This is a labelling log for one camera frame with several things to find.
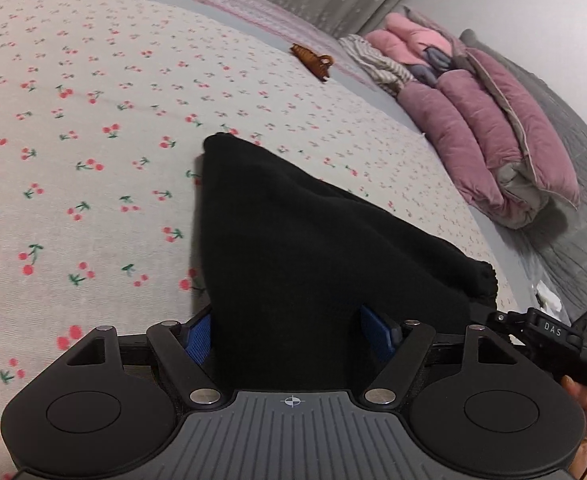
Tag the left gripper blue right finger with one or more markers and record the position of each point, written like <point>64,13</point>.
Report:
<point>383,334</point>

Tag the striped folded garment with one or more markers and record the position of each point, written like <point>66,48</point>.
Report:
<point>389,75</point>

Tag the cherry print bed sheet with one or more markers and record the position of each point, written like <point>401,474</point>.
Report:
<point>104,105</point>

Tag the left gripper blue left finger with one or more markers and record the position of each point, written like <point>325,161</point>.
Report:
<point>198,338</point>

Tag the brown hair claw clip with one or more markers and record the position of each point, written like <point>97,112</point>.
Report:
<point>317,65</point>

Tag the person's right hand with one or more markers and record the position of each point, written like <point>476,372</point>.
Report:
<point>581,424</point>

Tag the mauve velvet quilt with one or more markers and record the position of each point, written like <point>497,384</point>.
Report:
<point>497,144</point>

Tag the pink folded clothing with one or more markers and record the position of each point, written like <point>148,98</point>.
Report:
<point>404,40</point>

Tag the black pants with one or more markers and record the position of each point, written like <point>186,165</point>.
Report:
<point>292,263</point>

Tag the grey folded garment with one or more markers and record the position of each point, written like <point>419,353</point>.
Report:
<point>435,63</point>

